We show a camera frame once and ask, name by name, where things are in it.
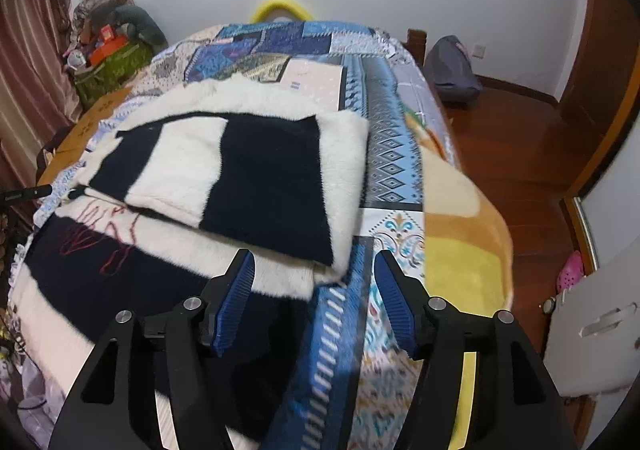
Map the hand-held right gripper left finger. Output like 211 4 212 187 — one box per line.
48 249 257 450

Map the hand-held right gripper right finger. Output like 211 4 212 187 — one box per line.
374 250 577 450

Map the black and white striped sweater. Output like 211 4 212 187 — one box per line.
10 78 371 446

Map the yellow plush blanket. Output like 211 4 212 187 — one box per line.
400 108 516 450

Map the pink slipper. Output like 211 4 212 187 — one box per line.
556 250 586 293

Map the blue patchwork bedspread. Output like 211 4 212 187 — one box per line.
10 21 453 450

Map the white folding stool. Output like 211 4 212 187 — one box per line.
542 235 640 398

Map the grey backpack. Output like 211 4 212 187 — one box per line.
423 35 483 106

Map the green storage bag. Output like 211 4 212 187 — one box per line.
74 38 155 112

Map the grey plush toy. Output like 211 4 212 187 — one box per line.
106 5 168 51

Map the pink curtain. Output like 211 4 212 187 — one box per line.
0 0 83 231

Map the wooden door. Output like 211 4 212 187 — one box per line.
557 0 640 191

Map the yellow foam ring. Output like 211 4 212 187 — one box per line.
248 0 313 24

